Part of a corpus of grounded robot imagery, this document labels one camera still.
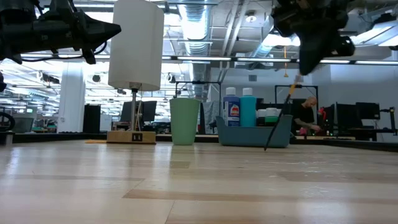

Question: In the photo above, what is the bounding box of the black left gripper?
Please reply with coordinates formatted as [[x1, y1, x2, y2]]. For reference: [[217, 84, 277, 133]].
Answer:
[[34, 12, 122, 65]]

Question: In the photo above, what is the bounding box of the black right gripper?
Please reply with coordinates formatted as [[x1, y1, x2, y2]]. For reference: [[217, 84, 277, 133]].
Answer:
[[270, 0, 357, 77]]

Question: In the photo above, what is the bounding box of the black paintbrush gold ferrule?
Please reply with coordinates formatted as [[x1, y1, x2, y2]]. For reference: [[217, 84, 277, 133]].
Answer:
[[263, 73, 302, 152]]

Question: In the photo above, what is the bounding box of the large turquoise paint bottle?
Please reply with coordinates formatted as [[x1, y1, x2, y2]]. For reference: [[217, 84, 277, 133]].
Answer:
[[239, 87, 257, 128]]

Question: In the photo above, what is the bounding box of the white shade wooden table lamp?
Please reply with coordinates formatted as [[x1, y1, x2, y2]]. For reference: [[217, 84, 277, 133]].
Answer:
[[106, 0, 165, 145]]

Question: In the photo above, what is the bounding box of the person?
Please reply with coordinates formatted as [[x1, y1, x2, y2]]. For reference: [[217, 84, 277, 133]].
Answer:
[[291, 95, 322, 137]]

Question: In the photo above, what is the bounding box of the white building pillar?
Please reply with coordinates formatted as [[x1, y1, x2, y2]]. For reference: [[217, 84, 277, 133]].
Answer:
[[57, 62, 86, 134]]

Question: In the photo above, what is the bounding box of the black computer monitor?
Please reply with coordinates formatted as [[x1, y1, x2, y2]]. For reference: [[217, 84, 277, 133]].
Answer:
[[356, 101, 381, 121], [334, 101, 357, 131], [119, 100, 158, 123]]

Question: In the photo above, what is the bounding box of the blue-grey plastic bin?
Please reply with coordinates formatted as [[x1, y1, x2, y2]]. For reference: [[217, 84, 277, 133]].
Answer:
[[215, 114, 294, 148]]

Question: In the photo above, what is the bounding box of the black round wheel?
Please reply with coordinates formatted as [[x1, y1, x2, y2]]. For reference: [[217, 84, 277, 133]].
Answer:
[[0, 111, 16, 132]]

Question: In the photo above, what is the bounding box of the mint green plastic cup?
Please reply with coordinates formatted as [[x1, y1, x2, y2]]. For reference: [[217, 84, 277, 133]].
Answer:
[[169, 97, 201, 146]]

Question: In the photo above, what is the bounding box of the yellow hanging cord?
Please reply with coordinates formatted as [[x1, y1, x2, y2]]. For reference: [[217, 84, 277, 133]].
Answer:
[[282, 45, 289, 78]]

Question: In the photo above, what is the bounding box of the silver ventilation duct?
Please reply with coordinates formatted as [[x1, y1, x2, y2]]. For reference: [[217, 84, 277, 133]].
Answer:
[[178, 0, 213, 100]]

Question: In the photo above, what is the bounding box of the black aluminium table frame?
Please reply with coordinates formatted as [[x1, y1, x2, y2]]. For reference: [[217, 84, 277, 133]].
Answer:
[[12, 132, 398, 153]]

